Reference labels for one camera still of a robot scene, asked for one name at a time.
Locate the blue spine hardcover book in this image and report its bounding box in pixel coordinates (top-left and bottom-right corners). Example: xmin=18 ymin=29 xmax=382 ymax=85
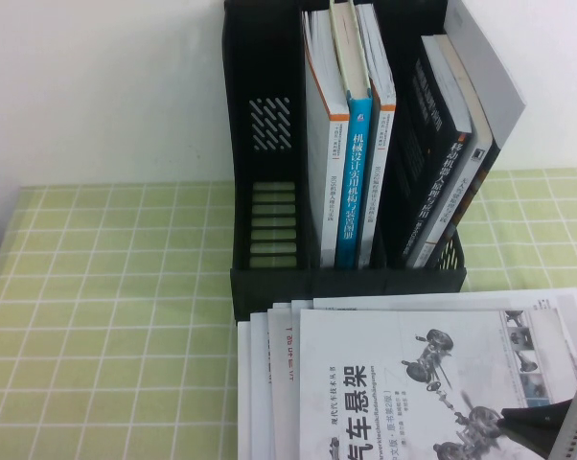
xmin=329 ymin=0 xmax=375 ymax=269

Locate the white car suspension book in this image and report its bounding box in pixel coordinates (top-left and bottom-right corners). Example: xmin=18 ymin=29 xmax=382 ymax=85
xmin=298 ymin=306 xmax=577 ymax=460

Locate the green checked tablecloth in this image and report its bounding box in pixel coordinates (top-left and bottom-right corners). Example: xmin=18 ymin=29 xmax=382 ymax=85
xmin=0 ymin=165 xmax=577 ymax=460

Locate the grey spine colourful book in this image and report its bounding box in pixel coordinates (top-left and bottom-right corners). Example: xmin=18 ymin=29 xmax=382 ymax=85
xmin=415 ymin=34 xmax=496 ymax=269

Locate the tall thin white book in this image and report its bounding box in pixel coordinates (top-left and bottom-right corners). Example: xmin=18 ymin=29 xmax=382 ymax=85
xmin=429 ymin=0 xmax=529 ymax=269

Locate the black cover robotics book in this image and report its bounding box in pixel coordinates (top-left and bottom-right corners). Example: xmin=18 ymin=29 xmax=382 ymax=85
xmin=381 ymin=35 xmax=474 ymax=269

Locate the white book orange band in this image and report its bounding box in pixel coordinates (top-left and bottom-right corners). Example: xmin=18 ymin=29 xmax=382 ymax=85
xmin=301 ymin=9 xmax=352 ymax=268
xmin=354 ymin=3 xmax=398 ymax=268

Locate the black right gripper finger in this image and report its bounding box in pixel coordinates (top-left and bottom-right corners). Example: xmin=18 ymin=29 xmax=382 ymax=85
xmin=501 ymin=400 xmax=577 ymax=454

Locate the white book red title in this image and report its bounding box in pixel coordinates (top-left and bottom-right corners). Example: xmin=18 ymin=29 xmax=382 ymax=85
xmin=266 ymin=306 xmax=302 ymax=460

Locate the black plastic book holder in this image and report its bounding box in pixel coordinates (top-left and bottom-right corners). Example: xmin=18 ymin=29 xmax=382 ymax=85
xmin=222 ymin=0 xmax=468 ymax=328

